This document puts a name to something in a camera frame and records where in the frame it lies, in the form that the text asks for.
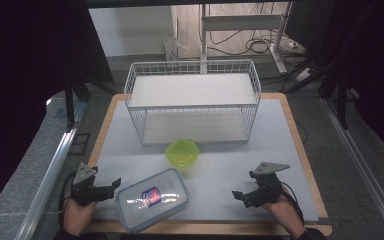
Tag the aluminium rail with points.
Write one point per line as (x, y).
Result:
(363, 160)
(46, 180)

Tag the white power strip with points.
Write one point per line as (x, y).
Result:
(302, 75)

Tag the green round lidded container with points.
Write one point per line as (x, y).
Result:
(182, 153)

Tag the person's right hand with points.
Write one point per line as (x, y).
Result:
(285, 213)

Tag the white metal desk frame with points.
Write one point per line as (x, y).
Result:
(243, 22)

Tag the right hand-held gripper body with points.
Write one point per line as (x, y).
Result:
(267, 188)

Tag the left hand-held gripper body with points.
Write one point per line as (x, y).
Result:
(84, 186)

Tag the clear food box blue-rimmed lid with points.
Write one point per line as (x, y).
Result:
(153, 208)

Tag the black metal stand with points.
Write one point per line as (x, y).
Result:
(341, 100)
(70, 100)

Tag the person's left hand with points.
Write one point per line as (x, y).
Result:
(78, 216)

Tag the pale grey table mat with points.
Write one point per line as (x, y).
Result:
(220, 180)

